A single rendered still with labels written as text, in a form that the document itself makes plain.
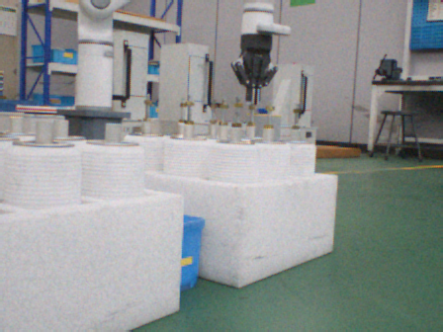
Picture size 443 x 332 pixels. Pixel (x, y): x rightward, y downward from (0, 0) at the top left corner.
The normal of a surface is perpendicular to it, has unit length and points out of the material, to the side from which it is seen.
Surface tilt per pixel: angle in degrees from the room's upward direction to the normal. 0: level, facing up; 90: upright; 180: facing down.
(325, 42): 90
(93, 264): 90
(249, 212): 90
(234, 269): 90
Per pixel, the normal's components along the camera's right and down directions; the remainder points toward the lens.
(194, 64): 0.71, 0.11
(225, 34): -0.69, 0.03
